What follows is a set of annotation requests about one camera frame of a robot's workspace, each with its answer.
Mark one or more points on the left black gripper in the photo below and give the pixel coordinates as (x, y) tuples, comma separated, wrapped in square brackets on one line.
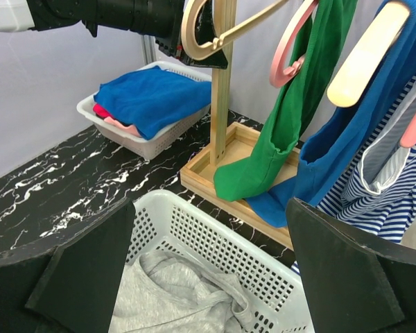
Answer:
[(161, 20)]

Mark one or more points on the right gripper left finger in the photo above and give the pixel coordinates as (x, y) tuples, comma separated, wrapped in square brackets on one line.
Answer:
[(68, 281)]

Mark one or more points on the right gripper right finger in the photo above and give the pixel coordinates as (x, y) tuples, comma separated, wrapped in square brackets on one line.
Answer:
[(353, 281)]

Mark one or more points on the beige plastic hanger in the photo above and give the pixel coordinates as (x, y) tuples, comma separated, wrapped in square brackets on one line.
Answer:
[(209, 26)]

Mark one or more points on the grey tank top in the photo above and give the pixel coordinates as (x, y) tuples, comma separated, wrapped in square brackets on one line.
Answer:
[(162, 291)]

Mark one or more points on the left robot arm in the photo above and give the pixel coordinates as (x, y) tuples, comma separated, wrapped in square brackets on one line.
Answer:
[(42, 15)]

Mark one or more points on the blue white striped top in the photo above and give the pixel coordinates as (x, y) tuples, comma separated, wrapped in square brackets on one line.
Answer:
[(377, 190)]

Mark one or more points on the blue tank top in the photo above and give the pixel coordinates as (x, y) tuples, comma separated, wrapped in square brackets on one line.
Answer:
[(326, 154)]

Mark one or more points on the green tank top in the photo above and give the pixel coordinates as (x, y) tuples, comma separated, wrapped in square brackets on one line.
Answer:
[(319, 42)]

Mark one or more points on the cream wooden hanger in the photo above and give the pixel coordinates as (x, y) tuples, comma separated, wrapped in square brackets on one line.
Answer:
[(355, 73)]

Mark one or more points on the white centre basket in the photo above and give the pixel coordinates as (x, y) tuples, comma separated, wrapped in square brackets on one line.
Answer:
[(164, 221)]

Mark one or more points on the white basket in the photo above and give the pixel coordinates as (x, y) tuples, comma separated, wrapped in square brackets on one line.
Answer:
[(164, 221), (148, 149)]

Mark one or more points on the folded blue cloth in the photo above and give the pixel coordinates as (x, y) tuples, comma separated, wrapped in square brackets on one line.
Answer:
[(152, 99)]

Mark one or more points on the wooden clothes rack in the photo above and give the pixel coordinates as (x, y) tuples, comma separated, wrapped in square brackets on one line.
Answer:
[(228, 142)]

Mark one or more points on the pink red folded clothes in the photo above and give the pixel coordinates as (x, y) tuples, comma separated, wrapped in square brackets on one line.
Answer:
[(102, 113)]

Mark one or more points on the white rear basket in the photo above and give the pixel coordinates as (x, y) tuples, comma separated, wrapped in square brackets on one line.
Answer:
[(148, 149)]

